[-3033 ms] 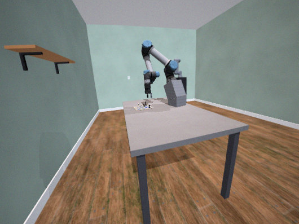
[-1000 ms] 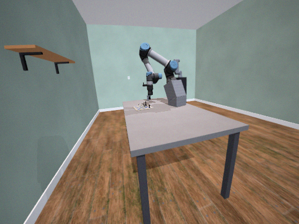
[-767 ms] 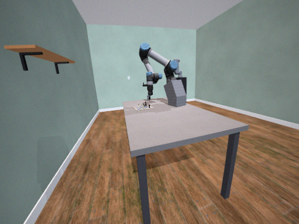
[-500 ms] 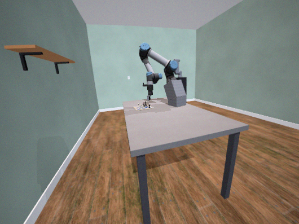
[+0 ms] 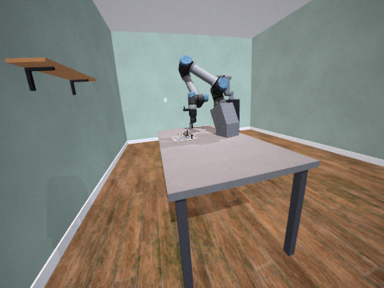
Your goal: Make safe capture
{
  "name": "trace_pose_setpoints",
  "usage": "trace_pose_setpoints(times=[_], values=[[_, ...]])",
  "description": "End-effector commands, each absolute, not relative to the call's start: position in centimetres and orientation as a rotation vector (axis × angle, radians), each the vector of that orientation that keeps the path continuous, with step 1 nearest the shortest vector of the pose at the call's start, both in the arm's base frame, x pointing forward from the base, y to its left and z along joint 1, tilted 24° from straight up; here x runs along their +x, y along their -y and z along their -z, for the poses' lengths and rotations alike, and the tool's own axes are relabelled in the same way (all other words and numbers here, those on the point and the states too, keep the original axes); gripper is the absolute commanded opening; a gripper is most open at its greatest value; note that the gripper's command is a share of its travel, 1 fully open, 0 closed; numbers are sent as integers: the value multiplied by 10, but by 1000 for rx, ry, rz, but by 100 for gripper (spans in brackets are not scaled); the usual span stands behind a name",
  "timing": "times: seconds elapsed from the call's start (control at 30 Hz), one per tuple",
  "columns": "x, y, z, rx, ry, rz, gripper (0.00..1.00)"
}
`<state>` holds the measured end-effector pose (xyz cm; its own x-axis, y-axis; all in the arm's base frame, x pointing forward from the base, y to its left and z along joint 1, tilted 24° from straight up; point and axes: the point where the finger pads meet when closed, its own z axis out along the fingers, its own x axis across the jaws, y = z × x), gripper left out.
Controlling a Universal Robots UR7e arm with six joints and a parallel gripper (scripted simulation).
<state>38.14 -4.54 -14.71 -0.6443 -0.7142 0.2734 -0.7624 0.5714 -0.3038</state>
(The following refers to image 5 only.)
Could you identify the blue and cream chessboard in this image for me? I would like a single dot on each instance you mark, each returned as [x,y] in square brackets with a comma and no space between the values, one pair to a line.
[188,138]

